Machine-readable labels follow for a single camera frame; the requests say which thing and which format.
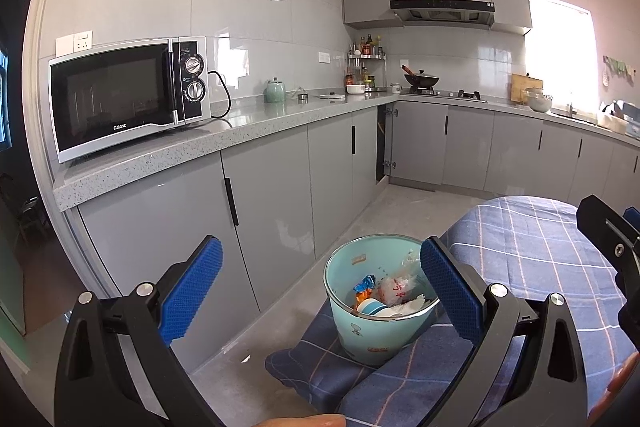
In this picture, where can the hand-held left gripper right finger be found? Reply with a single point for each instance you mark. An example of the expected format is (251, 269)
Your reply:
(450, 287)

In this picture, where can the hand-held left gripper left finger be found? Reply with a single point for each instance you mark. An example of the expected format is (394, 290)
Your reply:
(192, 292)

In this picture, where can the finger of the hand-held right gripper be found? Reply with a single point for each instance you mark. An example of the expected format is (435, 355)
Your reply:
(632, 227)
(600, 227)

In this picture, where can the clear plastic bag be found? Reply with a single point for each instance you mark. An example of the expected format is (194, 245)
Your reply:
(400, 282)

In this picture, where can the striped white paper cup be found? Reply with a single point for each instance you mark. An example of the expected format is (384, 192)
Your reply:
(375, 307)

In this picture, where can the red orange snack wrapper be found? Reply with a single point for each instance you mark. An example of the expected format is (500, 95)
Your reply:
(364, 287)

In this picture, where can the teal waste bin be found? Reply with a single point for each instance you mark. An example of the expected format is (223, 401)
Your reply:
(370, 337)

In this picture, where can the person's right hand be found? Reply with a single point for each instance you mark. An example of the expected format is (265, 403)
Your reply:
(625, 372)

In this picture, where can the person's left hand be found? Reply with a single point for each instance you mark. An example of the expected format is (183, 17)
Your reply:
(305, 422)

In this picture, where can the blue plaid tablecloth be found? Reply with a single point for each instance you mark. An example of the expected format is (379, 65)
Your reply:
(525, 257)

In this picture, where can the black bag on boxes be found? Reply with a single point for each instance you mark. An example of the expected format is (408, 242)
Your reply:
(617, 117)

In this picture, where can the sink faucet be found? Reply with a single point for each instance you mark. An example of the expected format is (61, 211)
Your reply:
(570, 109)

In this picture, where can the metal mixing bowl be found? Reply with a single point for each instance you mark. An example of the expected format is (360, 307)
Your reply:
(538, 102)

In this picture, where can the wooden cutting board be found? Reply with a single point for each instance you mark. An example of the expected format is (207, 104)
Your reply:
(520, 86)

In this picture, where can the dark chair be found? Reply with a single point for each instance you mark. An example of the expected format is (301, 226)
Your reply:
(32, 219)

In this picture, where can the bright window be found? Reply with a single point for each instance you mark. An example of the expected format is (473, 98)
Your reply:
(560, 52)

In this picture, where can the gas stove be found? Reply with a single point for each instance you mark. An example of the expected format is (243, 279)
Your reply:
(450, 95)

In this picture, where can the black wok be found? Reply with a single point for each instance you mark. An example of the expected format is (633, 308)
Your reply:
(422, 80)

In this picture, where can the silver black microwave oven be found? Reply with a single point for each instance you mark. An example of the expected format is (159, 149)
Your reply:
(110, 97)

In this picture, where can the teal ceramic kettle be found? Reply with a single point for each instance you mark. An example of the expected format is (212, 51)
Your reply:
(275, 92)

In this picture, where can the white bowl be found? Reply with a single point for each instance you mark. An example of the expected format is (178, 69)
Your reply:
(355, 89)

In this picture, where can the white flat lid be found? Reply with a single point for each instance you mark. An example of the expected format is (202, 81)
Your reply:
(332, 97)

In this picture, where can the small metal cup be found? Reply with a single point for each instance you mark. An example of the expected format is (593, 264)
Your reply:
(302, 95)

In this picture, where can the metal spice rack with bottles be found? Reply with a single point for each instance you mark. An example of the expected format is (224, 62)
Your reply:
(366, 62)

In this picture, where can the black range hood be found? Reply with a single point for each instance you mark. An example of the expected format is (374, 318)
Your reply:
(442, 12)

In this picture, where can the wall hooks with hanging cloths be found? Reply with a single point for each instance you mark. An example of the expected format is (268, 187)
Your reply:
(620, 69)

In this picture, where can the white wall switch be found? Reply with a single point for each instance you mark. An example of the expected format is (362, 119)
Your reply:
(324, 57)

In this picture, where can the white wall outlet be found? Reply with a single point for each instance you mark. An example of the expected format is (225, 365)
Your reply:
(75, 43)

